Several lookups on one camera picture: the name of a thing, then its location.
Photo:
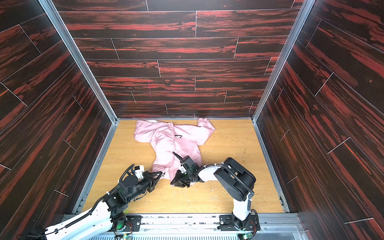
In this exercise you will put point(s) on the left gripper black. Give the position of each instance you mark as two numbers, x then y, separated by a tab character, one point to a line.
151	178

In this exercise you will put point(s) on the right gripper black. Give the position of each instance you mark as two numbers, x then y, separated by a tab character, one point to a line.
186	171

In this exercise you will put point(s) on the pink zip jacket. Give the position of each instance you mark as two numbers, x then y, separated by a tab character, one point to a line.
167	138

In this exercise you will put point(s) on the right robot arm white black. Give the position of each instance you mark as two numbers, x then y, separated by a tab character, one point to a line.
235	179

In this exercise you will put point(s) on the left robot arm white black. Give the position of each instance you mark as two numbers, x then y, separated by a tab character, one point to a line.
104	214

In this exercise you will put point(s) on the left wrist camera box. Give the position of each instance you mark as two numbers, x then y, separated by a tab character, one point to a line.
138	171

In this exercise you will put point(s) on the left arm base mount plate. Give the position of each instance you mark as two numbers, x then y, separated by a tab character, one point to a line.
127	223

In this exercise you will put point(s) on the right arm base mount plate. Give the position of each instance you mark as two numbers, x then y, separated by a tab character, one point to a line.
232	223

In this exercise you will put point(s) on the aluminium front rail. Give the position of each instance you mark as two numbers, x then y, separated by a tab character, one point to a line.
204	227

